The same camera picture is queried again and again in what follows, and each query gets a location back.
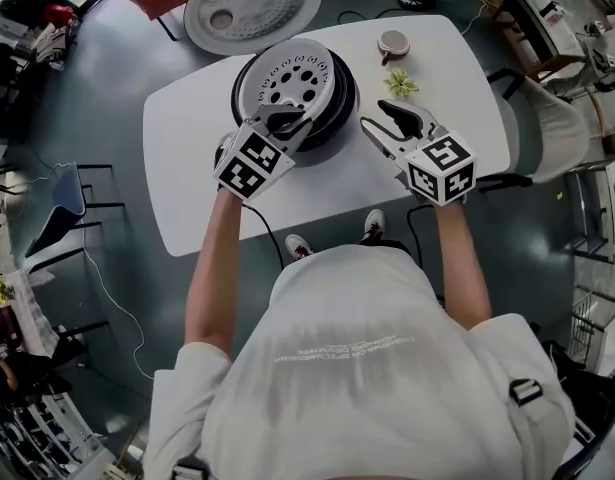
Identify brown wooden side table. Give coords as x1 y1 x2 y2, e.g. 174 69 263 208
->
490 0 589 82

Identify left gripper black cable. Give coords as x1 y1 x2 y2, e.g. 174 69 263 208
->
240 201 287 271

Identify beige ceramic cup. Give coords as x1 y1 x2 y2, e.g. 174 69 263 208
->
376 29 412 67

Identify white floor cable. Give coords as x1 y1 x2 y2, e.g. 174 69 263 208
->
79 245 157 382

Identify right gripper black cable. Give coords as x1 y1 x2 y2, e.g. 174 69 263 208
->
404 202 437 271

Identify person's left white red shoe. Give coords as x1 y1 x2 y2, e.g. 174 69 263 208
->
284 233 315 261

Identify yellow floor cable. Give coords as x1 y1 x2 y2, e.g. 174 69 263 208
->
458 0 500 37

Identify black and white rice cooker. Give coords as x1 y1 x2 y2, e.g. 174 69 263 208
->
183 0 361 153

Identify person's white t-shirt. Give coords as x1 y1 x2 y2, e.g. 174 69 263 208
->
141 244 579 480

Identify black floor cable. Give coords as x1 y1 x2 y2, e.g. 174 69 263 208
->
336 6 404 26

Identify beige chair black legs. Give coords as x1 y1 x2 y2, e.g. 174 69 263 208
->
476 66 591 192

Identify person's white red shoe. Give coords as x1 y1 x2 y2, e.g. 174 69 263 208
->
284 233 315 261
359 208 387 245

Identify blue chair black legs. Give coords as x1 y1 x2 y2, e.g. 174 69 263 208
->
22 161 125 275

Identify person's right forearm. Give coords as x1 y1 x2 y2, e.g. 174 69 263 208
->
433 198 493 332

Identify green flower ornament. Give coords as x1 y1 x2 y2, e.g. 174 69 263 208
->
382 67 420 101

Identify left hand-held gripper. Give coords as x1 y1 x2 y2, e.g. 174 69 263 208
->
212 103 314 203

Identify dark metal pot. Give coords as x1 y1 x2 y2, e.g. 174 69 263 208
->
235 50 351 140

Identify white wire basket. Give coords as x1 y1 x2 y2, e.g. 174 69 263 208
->
567 290 611 372

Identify person's left forearm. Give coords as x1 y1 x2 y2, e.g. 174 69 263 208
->
183 186 244 355

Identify white perforated steamer tray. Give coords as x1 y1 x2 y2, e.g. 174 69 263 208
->
240 37 337 125

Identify grey strap with buckle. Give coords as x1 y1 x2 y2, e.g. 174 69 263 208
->
506 377 576 480

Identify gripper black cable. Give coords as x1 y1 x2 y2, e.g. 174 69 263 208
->
404 202 437 271
240 201 287 271

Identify person's right white red shoe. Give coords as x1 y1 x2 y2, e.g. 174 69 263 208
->
359 208 387 245

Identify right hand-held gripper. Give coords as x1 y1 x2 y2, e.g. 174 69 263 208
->
360 98 477 206

